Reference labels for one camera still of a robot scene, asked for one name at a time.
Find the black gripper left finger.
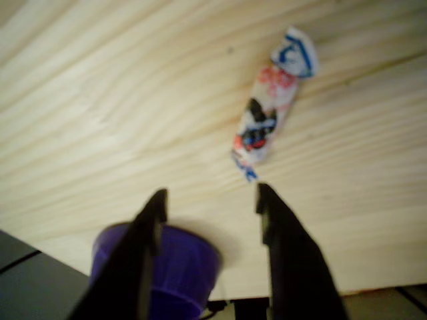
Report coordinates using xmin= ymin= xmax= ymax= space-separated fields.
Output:
xmin=68 ymin=188 xmax=169 ymax=320

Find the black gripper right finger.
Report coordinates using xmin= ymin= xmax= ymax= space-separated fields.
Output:
xmin=255 ymin=181 xmax=348 ymax=320

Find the candy white red blue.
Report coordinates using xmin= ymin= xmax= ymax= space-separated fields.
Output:
xmin=230 ymin=26 xmax=320 ymax=183

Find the purple plastic cup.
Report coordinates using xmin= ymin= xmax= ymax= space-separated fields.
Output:
xmin=89 ymin=222 xmax=224 ymax=320

